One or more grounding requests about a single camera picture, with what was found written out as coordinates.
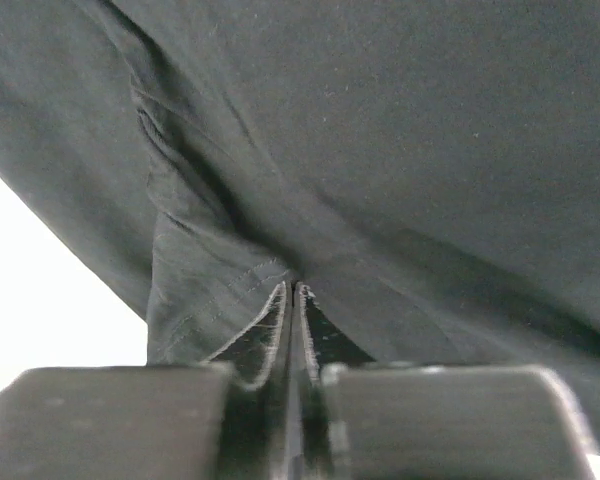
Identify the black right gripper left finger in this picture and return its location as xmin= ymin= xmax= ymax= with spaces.
xmin=0 ymin=283 xmax=291 ymax=479

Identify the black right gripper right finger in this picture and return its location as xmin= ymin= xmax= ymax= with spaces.
xmin=293 ymin=284 xmax=595 ymax=479

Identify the black t-shirt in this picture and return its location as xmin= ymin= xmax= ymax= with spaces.
xmin=0 ymin=1 xmax=600 ymax=444

